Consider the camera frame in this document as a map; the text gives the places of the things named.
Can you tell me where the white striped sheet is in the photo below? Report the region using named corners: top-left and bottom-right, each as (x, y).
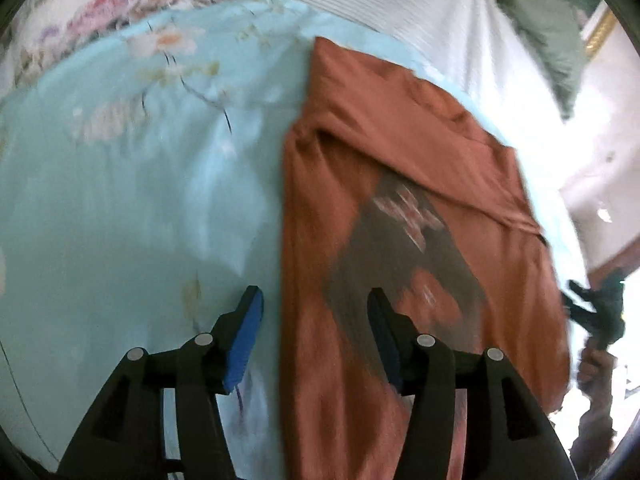
top-left (210, 0), bottom-right (572, 153)

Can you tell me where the person's right hand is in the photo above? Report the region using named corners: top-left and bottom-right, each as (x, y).
top-left (576, 339), bottom-right (619, 397)

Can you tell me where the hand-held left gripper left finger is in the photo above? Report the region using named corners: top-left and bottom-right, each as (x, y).
top-left (57, 285), bottom-right (265, 480)

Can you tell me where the light blue floral bedsheet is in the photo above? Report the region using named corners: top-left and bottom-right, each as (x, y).
top-left (0, 0), bottom-right (592, 480)

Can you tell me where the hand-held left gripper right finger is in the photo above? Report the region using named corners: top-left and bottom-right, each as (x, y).
top-left (366, 287), bottom-right (579, 480)

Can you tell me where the white cabinet with gold trim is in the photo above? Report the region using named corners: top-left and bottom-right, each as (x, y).
top-left (559, 1), bottom-right (640, 273)

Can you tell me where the rust orange printed t-shirt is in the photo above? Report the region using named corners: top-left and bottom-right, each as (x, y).
top-left (279, 36), bottom-right (574, 480)

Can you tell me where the white floral quilt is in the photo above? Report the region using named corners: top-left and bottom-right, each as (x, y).
top-left (9, 0), bottom-right (242, 92)

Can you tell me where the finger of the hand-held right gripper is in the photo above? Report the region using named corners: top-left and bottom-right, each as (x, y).
top-left (560, 280), bottom-right (602, 332)

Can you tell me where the green cloth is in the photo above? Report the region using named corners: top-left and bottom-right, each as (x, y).
top-left (470, 0), bottom-right (590, 122)

